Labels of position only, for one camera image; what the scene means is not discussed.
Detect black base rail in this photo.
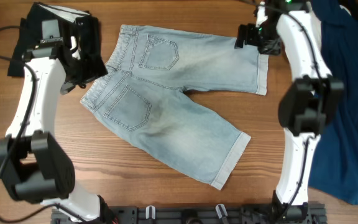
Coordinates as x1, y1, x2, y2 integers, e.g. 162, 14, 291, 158
50, 203, 328, 224

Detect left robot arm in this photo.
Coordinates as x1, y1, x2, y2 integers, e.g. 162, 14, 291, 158
0, 16, 116, 223

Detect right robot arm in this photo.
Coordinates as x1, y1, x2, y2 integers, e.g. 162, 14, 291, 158
235, 0, 344, 223

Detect light blue denim shorts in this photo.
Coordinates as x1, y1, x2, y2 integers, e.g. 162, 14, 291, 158
81, 25, 269, 189

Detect folded black trousers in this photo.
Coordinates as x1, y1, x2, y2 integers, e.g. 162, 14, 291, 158
12, 2, 108, 92

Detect left black cable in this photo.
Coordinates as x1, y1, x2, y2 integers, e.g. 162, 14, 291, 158
0, 25, 83, 223

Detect dark blue shirt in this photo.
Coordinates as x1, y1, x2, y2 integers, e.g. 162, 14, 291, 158
309, 0, 358, 205

